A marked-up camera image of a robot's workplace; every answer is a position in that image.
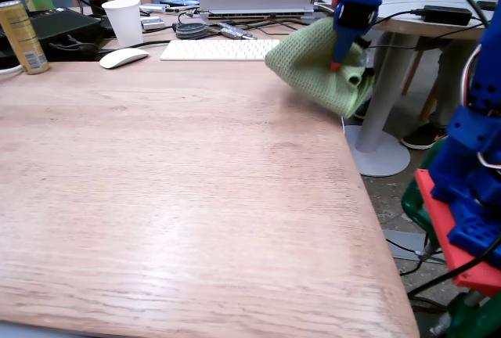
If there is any blue gripper black motor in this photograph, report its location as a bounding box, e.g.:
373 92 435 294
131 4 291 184
330 0 383 72

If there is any green waffle cloth black hem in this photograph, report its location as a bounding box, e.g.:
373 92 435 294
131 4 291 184
264 16 375 119

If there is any dark shoe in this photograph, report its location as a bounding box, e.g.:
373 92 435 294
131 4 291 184
351 97 371 120

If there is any wooden stool leg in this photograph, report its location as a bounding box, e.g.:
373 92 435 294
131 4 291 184
401 50 426 96

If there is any round white table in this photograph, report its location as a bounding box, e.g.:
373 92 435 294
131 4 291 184
319 0 501 41

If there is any silver foil wrapped item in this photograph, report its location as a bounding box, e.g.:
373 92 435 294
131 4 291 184
217 22 255 41

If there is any black power adapter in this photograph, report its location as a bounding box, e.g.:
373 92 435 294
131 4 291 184
422 4 474 27

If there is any grey trouser leg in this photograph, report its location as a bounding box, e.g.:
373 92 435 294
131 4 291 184
426 38 477 130

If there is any white keyboard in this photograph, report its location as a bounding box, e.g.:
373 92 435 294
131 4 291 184
159 38 281 62

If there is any black shoe orange mark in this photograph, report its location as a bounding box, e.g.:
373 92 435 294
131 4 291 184
399 122 447 150

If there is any green clamp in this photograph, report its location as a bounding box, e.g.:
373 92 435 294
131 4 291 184
401 136 447 237
430 290 501 338

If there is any small white box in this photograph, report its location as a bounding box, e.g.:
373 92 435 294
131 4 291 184
140 16 166 31

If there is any large white paper cup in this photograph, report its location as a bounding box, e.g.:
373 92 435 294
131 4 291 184
101 0 145 49

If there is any white computer mouse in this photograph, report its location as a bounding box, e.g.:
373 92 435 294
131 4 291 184
99 47 150 70

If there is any black box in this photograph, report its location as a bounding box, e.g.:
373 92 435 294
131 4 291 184
27 7 105 62

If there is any yellow drink can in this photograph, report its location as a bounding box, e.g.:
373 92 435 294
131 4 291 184
0 0 51 76

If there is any grey table pedestal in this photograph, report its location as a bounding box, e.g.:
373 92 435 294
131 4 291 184
344 32 420 178

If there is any round black cable coil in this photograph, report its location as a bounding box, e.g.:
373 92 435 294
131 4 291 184
175 20 211 41

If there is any red robot base plate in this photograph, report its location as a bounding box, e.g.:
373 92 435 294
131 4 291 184
414 168 501 296

